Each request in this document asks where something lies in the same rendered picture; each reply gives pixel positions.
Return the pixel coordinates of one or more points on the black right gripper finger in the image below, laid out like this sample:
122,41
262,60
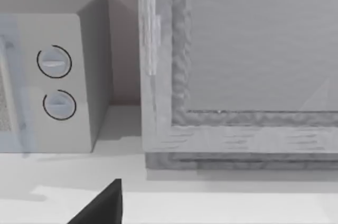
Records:
107,205

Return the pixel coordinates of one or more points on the pale blue microwave knob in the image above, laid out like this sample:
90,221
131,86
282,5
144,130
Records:
59,104
54,61

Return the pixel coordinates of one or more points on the glass microwave door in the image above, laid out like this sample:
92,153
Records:
11,81

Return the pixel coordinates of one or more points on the pale microwave oven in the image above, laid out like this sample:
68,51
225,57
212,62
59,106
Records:
60,23

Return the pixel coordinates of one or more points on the grey cabinet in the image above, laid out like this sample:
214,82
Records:
237,63

